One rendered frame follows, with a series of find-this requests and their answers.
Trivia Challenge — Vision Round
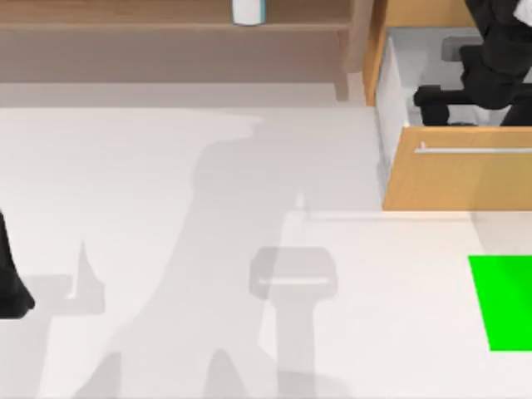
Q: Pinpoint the long metal drawer handle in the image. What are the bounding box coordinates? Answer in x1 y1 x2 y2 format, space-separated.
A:
414 141 532 156

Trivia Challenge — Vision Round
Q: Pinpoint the white and blue bottle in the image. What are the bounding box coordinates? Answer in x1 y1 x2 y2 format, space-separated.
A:
231 0 268 27

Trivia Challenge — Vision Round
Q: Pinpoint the flat green square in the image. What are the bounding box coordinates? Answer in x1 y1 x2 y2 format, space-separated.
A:
467 254 532 352

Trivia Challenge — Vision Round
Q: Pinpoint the pale grey rounded box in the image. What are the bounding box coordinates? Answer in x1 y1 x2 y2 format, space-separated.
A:
441 36 484 63

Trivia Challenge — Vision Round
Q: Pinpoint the grey drawer inside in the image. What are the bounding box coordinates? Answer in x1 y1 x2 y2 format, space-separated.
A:
375 27 532 209

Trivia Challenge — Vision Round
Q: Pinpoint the wooden open shelf unit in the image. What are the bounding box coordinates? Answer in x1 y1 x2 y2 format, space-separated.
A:
0 0 367 103

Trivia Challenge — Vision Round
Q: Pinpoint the pale wooden drawer front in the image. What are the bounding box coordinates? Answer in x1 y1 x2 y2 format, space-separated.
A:
382 126 532 213

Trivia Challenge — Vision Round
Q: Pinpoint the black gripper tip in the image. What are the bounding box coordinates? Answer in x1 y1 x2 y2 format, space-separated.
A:
0 211 36 322

